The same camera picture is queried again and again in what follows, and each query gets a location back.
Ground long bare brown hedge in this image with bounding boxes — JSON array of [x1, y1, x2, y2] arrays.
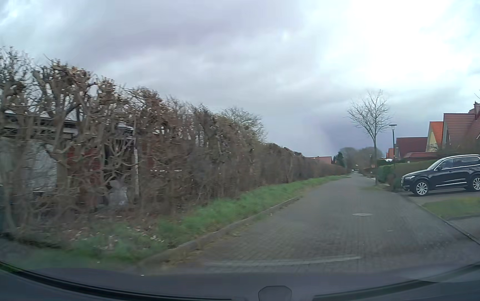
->
[[77, 86, 347, 218]]

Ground grass verge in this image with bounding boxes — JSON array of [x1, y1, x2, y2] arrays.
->
[[14, 175, 347, 270]]

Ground distant trees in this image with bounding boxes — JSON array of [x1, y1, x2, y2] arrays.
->
[[333, 146, 385, 171]]

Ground grey paved brick road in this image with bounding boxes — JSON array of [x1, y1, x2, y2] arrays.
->
[[140, 173, 480, 274]]

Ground car's own bonnet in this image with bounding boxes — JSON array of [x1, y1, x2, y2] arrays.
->
[[0, 250, 480, 301]]

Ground bare tree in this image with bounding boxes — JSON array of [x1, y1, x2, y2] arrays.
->
[[347, 89, 392, 185]]

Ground green hedge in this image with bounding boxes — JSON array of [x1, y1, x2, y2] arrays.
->
[[376, 160, 438, 190]]

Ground building behind hedge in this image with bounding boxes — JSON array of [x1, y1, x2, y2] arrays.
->
[[0, 110, 140, 210]]

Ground dark blue car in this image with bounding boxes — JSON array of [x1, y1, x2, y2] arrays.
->
[[401, 154, 480, 196]]

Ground bare pollarded trees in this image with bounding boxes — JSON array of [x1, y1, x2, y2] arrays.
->
[[0, 38, 136, 243]]

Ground row of red-roofed houses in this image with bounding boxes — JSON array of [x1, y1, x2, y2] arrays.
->
[[386, 97, 480, 164]]

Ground grass patch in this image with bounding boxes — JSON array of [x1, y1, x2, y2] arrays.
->
[[422, 193, 480, 219]]

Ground lamp post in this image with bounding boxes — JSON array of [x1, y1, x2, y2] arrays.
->
[[389, 124, 398, 170]]

